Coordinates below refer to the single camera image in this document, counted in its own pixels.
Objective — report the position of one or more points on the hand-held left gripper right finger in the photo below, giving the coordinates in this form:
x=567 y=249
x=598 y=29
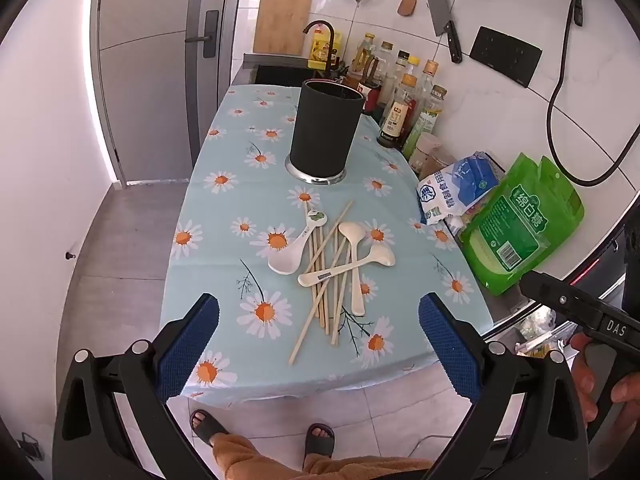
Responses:
x=450 y=350

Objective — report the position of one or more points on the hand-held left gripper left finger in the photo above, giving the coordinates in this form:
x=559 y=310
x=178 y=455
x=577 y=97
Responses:
x=190 y=345

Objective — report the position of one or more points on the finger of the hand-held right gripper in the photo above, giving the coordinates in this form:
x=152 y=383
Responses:
x=560 y=297

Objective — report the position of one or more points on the wooden chopstick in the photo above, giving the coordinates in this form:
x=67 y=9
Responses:
x=315 y=300
x=335 y=227
x=326 y=310
x=320 y=305
x=305 y=327
x=338 y=320

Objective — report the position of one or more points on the beige plastic spoon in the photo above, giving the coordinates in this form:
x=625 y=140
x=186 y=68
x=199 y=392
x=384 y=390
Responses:
x=350 y=235
x=382 y=256

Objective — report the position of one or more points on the white ceramic spoon green print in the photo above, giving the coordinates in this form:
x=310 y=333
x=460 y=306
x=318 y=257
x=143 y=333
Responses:
x=285 y=260

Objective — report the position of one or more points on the black cylindrical utensil holder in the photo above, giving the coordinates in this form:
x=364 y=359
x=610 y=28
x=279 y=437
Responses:
x=322 y=130

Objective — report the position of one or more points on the person's right hand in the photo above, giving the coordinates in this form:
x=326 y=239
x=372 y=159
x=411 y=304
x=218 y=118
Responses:
x=582 y=375

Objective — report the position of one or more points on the green sugar bag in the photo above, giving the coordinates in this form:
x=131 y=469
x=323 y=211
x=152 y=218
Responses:
x=522 y=225

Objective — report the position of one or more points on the black slipper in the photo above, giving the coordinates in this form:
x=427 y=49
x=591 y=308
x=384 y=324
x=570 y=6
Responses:
x=320 y=440
x=207 y=425

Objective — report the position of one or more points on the daisy print blue tablecloth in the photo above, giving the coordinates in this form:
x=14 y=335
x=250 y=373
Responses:
x=235 y=210

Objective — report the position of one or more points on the blue white salt bag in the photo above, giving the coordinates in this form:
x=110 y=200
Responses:
x=457 y=187

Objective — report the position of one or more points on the orange fleece trousers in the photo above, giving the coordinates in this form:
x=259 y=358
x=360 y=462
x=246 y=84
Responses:
x=300 y=462

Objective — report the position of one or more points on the brown spice jar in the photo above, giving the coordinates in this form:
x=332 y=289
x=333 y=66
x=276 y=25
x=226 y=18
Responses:
x=440 y=161
x=422 y=152

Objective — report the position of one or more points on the row of condiment bottles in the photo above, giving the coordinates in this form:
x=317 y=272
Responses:
x=397 y=110

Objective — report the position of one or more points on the black sink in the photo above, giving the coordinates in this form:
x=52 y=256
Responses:
x=280 y=72

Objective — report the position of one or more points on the grey door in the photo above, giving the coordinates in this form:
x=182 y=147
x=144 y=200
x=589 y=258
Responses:
x=150 y=60

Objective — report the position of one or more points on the yellow cooking oil bottle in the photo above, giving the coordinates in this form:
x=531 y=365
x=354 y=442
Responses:
x=325 y=47

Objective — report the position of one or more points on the wooden cutting board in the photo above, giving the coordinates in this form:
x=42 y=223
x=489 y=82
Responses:
x=282 y=22

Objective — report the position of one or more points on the dark curved faucet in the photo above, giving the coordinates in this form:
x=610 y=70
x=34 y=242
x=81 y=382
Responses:
x=320 y=30

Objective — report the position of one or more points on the black wall socket panel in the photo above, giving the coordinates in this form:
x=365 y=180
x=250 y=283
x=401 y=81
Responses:
x=505 y=55

